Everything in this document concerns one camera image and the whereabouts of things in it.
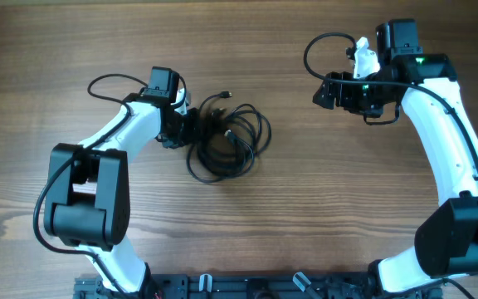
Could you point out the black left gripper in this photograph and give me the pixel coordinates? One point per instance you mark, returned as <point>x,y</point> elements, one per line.
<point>193,115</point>

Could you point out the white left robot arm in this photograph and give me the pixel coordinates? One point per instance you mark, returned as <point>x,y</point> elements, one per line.
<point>84,208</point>

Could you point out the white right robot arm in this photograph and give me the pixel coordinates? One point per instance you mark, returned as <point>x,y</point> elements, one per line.
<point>425,88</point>

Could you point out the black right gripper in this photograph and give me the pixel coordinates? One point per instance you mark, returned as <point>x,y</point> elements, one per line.
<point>343,99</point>

